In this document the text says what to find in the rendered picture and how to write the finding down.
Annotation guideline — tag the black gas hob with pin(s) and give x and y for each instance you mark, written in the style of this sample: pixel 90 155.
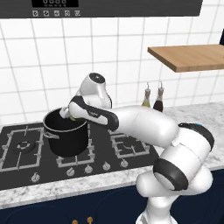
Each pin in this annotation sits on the black gas hob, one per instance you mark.
pixel 26 172

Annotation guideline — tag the dark object on shelf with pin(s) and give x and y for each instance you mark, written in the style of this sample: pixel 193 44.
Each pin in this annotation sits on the dark object on shelf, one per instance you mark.
pixel 222 37

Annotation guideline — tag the yellow-green lemon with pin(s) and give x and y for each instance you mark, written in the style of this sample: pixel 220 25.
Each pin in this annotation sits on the yellow-green lemon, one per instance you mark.
pixel 72 118

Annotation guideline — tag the dark range hood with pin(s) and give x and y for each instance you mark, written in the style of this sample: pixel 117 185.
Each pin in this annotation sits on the dark range hood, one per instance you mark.
pixel 131 8

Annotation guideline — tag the gold cupboard knob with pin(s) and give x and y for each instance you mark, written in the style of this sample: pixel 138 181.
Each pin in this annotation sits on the gold cupboard knob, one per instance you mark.
pixel 89 219
pixel 75 222

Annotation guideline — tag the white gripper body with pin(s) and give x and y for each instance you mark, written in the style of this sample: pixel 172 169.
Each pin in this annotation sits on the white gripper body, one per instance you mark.
pixel 64 112

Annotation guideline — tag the dark vinegar bottle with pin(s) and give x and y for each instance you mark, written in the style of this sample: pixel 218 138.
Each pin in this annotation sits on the dark vinegar bottle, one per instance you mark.
pixel 158 103

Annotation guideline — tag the black cooking pot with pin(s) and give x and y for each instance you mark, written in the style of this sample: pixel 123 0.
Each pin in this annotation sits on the black cooking pot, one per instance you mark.
pixel 68 140

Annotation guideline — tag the olive oil bottle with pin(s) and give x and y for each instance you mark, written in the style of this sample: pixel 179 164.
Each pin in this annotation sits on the olive oil bottle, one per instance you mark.
pixel 146 99

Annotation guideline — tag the navy cupboard door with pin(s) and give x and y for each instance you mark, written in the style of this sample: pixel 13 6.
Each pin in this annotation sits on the navy cupboard door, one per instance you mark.
pixel 113 205
pixel 38 214
pixel 204 204

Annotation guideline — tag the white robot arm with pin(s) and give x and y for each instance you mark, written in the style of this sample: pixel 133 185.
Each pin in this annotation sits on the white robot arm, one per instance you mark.
pixel 145 125

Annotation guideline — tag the silver hob knob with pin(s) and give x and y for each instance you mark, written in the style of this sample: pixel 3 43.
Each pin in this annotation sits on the silver hob knob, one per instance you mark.
pixel 106 166
pixel 124 163
pixel 88 169
pixel 35 177
pixel 70 171

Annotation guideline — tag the wooden wall shelf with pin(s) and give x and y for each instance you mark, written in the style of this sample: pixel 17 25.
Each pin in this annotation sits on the wooden wall shelf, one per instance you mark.
pixel 192 57

